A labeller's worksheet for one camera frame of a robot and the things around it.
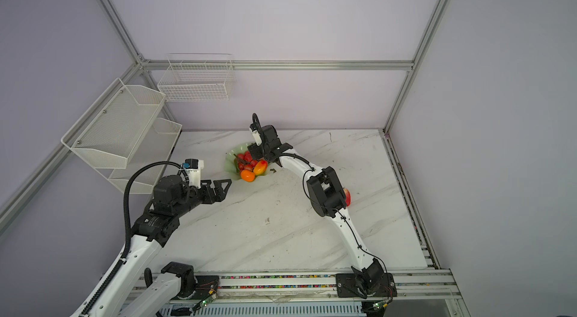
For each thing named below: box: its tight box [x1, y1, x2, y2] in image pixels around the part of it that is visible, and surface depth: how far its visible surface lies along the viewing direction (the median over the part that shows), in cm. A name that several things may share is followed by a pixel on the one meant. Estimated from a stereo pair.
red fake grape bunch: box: [233, 150, 258, 173], surface depth 102 cm
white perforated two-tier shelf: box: [60, 77, 183, 194], surface depth 75 cm
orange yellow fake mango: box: [253, 160, 269, 176], surface depth 100 cm
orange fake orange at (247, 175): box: [240, 169, 256, 183], surface depth 96 cm
